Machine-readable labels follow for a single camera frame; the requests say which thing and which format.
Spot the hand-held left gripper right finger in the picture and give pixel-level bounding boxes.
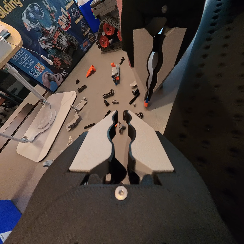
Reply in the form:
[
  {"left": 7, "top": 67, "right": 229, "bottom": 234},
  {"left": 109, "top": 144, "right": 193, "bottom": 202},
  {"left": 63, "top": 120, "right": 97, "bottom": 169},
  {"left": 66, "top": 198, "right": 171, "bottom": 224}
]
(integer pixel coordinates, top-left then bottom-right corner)
[{"left": 126, "top": 111, "right": 174, "bottom": 179}]

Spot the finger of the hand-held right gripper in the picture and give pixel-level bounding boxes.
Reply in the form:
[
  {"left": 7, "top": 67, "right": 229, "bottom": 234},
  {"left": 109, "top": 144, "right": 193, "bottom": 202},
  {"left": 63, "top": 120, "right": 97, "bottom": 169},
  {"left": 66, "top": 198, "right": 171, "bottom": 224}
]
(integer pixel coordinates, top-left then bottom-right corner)
[
  {"left": 150, "top": 27, "right": 187, "bottom": 99},
  {"left": 133, "top": 28, "right": 155, "bottom": 99}
]

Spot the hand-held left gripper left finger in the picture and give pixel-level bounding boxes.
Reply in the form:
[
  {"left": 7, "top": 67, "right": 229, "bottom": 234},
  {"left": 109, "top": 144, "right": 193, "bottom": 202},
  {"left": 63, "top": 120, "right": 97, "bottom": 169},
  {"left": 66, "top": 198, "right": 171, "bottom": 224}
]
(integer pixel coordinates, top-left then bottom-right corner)
[{"left": 70, "top": 111, "right": 118, "bottom": 178}]

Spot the blue plastic bin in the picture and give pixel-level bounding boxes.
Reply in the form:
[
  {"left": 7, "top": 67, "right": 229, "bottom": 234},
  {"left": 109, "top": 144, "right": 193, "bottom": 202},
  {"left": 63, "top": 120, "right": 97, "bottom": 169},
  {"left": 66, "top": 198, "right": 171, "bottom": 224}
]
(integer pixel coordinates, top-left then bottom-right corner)
[{"left": 0, "top": 200, "right": 22, "bottom": 244}]

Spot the black orange tracked robot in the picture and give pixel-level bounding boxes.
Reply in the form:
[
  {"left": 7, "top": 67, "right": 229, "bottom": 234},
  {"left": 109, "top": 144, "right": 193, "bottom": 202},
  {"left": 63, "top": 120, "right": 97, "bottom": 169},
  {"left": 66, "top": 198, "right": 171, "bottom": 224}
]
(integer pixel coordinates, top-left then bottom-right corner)
[{"left": 91, "top": 0, "right": 124, "bottom": 52}]

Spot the white orange assembled part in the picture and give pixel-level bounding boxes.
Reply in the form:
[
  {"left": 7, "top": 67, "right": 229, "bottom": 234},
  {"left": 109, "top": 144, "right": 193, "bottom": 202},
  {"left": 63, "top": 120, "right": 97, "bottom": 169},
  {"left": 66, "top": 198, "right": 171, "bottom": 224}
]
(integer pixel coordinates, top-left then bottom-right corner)
[{"left": 111, "top": 62, "right": 120, "bottom": 85}]

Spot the blue storage box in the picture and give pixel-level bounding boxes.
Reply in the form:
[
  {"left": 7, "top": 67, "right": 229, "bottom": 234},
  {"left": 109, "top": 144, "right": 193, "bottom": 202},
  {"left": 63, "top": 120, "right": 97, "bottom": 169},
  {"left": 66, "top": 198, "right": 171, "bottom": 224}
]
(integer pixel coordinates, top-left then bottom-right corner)
[{"left": 78, "top": 0, "right": 100, "bottom": 33}]

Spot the medium black axle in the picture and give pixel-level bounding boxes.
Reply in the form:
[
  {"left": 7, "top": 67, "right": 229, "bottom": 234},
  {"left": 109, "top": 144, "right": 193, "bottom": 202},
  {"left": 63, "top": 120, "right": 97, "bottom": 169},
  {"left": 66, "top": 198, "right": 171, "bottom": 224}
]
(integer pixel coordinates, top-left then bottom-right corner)
[{"left": 129, "top": 92, "right": 140, "bottom": 105}]

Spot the white book stand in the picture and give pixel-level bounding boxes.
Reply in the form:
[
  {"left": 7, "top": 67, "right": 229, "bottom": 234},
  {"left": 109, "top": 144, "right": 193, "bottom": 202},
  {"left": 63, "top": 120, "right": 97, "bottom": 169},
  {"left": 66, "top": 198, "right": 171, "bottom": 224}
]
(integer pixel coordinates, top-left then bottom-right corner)
[{"left": 0, "top": 21, "right": 88, "bottom": 162}]

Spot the dark grey bent beam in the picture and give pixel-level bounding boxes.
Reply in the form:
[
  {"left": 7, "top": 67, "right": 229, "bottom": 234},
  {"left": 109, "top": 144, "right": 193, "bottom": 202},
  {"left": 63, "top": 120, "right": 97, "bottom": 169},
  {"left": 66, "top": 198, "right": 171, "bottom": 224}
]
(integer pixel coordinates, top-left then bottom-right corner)
[{"left": 102, "top": 89, "right": 115, "bottom": 99}]

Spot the robot kit box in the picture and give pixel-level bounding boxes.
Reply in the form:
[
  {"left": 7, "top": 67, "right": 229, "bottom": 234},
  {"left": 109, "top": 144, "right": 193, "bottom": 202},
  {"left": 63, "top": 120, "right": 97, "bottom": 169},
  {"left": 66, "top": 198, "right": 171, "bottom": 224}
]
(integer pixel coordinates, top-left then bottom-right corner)
[{"left": 0, "top": 0, "right": 96, "bottom": 92}]

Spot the light grey bracket piece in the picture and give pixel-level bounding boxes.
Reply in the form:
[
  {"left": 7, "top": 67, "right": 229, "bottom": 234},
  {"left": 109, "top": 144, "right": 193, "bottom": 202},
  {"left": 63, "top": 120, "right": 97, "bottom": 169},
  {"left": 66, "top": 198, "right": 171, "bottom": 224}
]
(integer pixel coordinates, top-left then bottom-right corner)
[
  {"left": 66, "top": 113, "right": 81, "bottom": 131},
  {"left": 72, "top": 97, "right": 87, "bottom": 113}
]

